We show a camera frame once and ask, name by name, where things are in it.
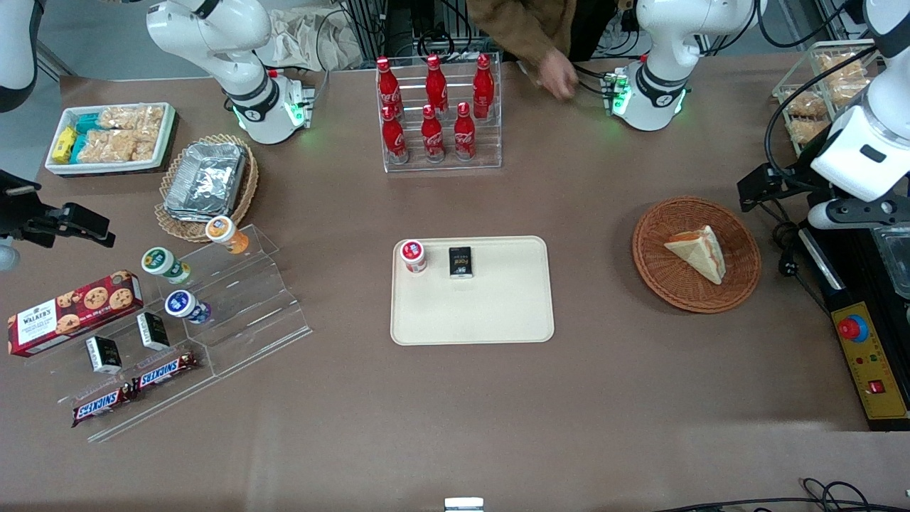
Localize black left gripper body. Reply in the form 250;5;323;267
779;175;818;208

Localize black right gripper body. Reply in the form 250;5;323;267
0;169;56;247

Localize triangle sandwich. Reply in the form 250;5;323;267
663;225;727;286

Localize brown jacket forearm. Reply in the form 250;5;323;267
466;0;578;66

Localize round brown wicker basket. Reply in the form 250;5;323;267
632;196;762;314

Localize oval tan wicker basket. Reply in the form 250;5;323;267
154;133;260;244

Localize cream plastic tray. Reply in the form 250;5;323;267
390;235;555;346

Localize person's bare hand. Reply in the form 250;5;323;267
536;48;579;100

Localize yellow snack pack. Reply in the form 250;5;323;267
50;126;78;164

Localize clear rice cracker bag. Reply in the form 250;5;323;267
98;105;166;134
78;128;159;164

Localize green lid yogurt cup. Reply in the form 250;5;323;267
140;246;192;284

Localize red Walkers cookie box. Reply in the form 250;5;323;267
6;270;144;358

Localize black equipment base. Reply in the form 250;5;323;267
799;219;910;432

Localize clear acrylic bread bin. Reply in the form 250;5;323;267
772;40;884;159

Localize clear plastic container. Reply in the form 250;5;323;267
870;226;910;301

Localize white plastic snack bin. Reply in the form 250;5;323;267
44;102;177;177

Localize blue lid yogurt cup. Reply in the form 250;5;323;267
164;289;212;325

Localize stacked aluminium foil trays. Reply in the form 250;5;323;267
163;142;247;222

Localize orange lid yogurt cup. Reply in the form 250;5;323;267
205;215;250;255

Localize brown Snickers bar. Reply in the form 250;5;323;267
70;383;137;429
133;351;200;393

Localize clear acrylic stepped stand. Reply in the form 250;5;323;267
27;223;314;444

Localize yellow emergency stop box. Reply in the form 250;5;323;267
831;302;910;422

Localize clear acrylic bottle rack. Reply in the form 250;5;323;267
376;53;503;174

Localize red cola bottle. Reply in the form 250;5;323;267
425;54;449;116
376;57;403;119
472;53;496;119
453;102;478;162
381;105;410;166
420;105;446;164

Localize crumpled white plastic bag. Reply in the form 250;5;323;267
255;6;365;72

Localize red lid yogurt cup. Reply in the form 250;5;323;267
401;240;428;275

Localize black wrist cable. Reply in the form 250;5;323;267
763;44;879;187

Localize black floor cable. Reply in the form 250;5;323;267
653;478;910;512

